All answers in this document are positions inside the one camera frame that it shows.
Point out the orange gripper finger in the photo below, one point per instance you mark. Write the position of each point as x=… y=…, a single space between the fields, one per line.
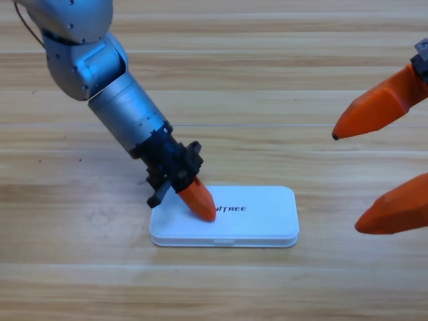
x=384 y=107
x=398 y=214
x=197 y=200
x=209 y=198

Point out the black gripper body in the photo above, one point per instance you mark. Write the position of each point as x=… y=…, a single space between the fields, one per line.
x=424 y=65
x=167 y=157

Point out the white Unitree pencil case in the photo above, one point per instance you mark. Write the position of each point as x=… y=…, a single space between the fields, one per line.
x=261 y=220

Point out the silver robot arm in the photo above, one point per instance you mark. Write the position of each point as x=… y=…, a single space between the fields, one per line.
x=100 y=73

